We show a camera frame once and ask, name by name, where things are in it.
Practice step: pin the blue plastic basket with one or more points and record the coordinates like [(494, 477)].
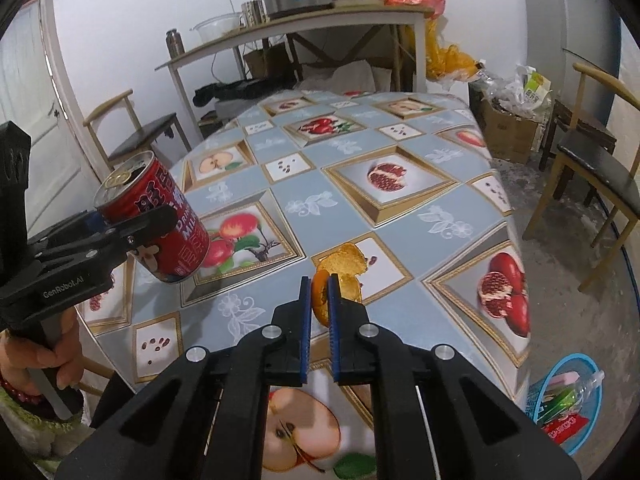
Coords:
[(539, 400)]

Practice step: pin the yellow plastic bag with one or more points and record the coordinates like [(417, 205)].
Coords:
[(450, 62)]

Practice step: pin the wooden chair black seat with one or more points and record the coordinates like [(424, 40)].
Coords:
[(595, 165), (145, 135)]

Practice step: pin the large orange peel piece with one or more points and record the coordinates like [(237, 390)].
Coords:
[(345, 260)]

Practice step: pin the cardboard box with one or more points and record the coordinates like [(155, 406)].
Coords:
[(505, 130), (270, 60)]

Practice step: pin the black bag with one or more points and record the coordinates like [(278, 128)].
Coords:
[(240, 90)]

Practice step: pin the green label plastic bottle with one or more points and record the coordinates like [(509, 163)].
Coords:
[(582, 385)]

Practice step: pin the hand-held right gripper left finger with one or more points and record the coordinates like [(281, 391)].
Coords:
[(304, 340)]

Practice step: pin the dark brown stool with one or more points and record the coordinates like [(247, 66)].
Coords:
[(580, 120)]

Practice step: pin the white plastic bags pile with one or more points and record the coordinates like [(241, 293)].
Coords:
[(535, 87)]

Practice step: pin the steel canister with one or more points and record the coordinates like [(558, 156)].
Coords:
[(252, 10)]

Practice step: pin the red snack packet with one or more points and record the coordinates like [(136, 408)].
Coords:
[(567, 427)]

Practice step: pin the silver refrigerator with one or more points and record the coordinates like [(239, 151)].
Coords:
[(590, 20)]

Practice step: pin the red drink can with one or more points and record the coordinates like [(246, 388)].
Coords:
[(175, 240)]

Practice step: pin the small orange peel piece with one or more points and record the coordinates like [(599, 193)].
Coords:
[(321, 300)]

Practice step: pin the person's left hand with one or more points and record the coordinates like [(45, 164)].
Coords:
[(20, 360)]

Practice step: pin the steel thermos bottle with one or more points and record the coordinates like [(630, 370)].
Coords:
[(175, 45)]

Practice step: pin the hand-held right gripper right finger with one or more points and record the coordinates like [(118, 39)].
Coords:
[(334, 345)]

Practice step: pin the person's left forearm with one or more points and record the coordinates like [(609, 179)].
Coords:
[(30, 430)]

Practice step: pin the clear plastic bowl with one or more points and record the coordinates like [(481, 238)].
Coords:
[(217, 30)]

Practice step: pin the white sack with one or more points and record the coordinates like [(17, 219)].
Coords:
[(350, 77)]

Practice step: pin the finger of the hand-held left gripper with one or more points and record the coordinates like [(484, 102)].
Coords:
[(145, 225), (70, 230)]

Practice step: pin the table with fruit print cloth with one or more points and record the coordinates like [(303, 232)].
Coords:
[(325, 200)]

